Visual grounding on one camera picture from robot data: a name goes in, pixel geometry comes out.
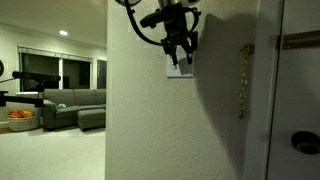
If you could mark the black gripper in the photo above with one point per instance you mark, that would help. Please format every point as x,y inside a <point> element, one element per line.
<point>174,19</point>

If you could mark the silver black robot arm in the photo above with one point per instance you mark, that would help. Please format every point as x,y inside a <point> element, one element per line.
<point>129,4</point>

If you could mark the dark narrow right window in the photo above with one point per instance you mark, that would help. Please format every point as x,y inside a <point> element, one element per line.
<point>102,74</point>

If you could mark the dark window with blinds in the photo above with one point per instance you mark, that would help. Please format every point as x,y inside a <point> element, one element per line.
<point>75,71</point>

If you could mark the grey sectional sofa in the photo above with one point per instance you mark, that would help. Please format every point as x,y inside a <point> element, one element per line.
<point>68,107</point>

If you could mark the recessed ceiling light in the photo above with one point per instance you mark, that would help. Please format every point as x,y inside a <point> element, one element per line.
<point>63,33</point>

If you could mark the white door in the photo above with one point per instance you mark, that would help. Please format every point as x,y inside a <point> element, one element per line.
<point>295,134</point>

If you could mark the woven basket with orange items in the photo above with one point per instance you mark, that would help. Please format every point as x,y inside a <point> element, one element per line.
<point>22,120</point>

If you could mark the white wall switch plate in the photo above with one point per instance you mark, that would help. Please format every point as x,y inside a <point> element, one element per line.
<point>182,69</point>

